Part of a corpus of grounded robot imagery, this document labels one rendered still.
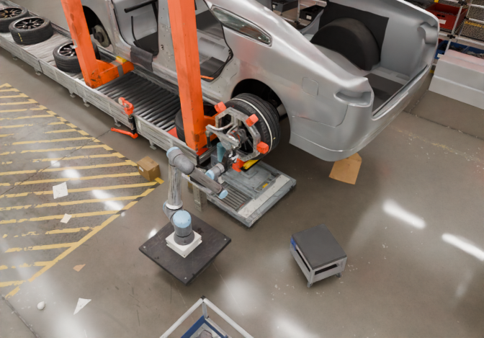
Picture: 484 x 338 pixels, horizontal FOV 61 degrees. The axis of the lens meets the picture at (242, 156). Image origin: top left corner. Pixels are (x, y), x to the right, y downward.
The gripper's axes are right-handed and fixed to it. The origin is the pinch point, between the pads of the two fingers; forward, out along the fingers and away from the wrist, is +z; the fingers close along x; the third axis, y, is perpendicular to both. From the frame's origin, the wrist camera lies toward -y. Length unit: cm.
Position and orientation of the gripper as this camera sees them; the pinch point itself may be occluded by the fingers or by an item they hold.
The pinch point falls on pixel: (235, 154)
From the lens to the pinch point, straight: 390.8
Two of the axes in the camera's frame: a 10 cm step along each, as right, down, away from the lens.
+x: 7.5, 4.3, -5.0
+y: 0.1, 7.6, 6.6
